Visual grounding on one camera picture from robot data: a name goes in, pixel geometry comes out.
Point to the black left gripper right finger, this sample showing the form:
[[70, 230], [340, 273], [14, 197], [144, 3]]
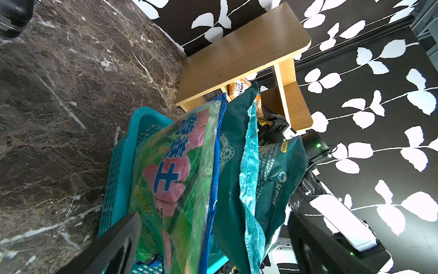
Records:
[[317, 253]]

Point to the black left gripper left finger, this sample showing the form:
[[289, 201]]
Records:
[[112, 253]]

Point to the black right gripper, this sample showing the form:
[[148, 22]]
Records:
[[271, 128]]

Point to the dark green fertilizer bag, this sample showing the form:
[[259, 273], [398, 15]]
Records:
[[282, 168]]

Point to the orange white fertilizer packet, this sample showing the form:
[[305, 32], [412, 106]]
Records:
[[239, 87]]

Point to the teal orange fertilizer bag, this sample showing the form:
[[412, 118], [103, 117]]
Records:
[[236, 230]]

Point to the green pink soil bag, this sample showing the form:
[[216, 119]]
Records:
[[174, 189]]

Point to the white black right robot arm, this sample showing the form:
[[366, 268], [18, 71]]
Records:
[[352, 249]]

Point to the wooden two-tier shelf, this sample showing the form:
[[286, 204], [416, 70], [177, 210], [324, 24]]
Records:
[[270, 41]]

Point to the teal plastic basket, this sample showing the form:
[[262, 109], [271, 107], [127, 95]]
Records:
[[145, 122]]

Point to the black ribbed aluminium case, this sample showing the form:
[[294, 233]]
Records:
[[16, 15]]

